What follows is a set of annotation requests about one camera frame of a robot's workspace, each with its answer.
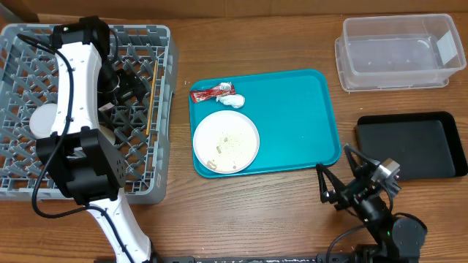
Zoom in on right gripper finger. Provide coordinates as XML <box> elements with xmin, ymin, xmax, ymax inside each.
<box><xmin>315</xmin><ymin>163</ymin><xmax>347</xmax><ymax>205</ymax></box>
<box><xmin>344</xmin><ymin>144</ymin><xmax>381</xmax><ymax>175</ymax></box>

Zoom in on wooden chopstick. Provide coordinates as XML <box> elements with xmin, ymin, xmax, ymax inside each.
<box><xmin>146</xmin><ymin>62</ymin><xmax>158</xmax><ymax>137</ymax></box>

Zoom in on white cup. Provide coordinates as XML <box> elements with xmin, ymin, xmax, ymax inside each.
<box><xmin>99</xmin><ymin>125</ymin><xmax>116</xmax><ymax>145</ymax></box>

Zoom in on grey bowl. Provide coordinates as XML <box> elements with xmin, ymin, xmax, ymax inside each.
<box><xmin>29</xmin><ymin>103</ymin><xmax>57</xmax><ymax>139</ymax></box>

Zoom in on large white plate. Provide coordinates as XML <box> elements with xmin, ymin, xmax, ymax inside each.
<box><xmin>192</xmin><ymin>110</ymin><xmax>260</xmax><ymax>175</ymax></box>

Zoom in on small pink-white bowl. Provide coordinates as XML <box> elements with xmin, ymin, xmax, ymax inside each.
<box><xmin>99</xmin><ymin>102</ymin><xmax>114</xmax><ymax>112</ymax></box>

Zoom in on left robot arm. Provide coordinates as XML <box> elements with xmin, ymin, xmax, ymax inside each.
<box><xmin>36</xmin><ymin>17</ymin><xmax>153</xmax><ymax>262</ymax></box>

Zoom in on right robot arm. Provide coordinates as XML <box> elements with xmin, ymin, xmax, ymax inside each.
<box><xmin>316</xmin><ymin>145</ymin><xmax>428</xmax><ymax>262</ymax></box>

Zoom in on black plastic tray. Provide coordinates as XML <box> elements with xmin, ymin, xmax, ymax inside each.
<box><xmin>355</xmin><ymin>111</ymin><xmax>467</xmax><ymax>180</ymax></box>

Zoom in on teal plastic tray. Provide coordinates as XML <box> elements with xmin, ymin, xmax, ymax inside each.
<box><xmin>192</xmin><ymin>69</ymin><xmax>341</xmax><ymax>176</ymax></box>

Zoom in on grey plastic dish rack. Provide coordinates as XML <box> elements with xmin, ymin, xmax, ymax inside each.
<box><xmin>1</xmin><ymin>23</ymin><xmax>178</xmax><ymax>204</ymax></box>

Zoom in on red snack wrapper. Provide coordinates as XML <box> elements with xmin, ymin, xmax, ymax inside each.
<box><xmin>189</xmin><ymin>83</ymin><xmax>236</xmax><ymax>103</ymax></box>

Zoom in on clear plastic bin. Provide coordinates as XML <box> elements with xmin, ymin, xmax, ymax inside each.
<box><xmin>334</xmin><ymin>14</ymin><xmax>467</xmax><ymax>92</ymax></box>

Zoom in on crumpled white tissue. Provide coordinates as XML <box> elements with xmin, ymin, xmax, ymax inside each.
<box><xmin>216</xmin><ymin>94</ymin><xmax>246</xmax><ymax>109</ymax></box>

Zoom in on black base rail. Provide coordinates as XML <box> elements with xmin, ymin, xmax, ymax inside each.
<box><xmin>94</xmin><ymin>253</ymin><xmax>420</xmax><ymax>263</ymax></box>

